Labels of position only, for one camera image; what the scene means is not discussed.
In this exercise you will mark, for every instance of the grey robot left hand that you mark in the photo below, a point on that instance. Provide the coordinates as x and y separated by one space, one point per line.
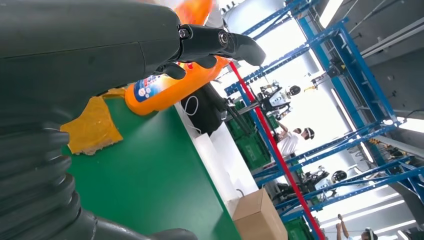
82 43

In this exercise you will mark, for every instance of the yellow taped cardboard sheet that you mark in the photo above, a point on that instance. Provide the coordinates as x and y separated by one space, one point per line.
92 129

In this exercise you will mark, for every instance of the black carry bag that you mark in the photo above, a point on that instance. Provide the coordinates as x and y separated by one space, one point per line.
207 109

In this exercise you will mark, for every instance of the white black humanoid robot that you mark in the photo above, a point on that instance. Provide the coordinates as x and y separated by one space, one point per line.
278 97
321 180

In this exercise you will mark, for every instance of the red metal bar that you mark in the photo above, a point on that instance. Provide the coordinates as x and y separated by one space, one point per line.
275 149

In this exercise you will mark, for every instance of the person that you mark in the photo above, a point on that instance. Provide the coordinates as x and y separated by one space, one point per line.
364 235
290 142

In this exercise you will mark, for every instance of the brown cardboard box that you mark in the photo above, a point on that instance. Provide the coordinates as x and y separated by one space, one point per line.
258 218

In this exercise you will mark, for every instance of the blue metal rack frame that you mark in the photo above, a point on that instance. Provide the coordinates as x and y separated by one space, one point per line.
351 66

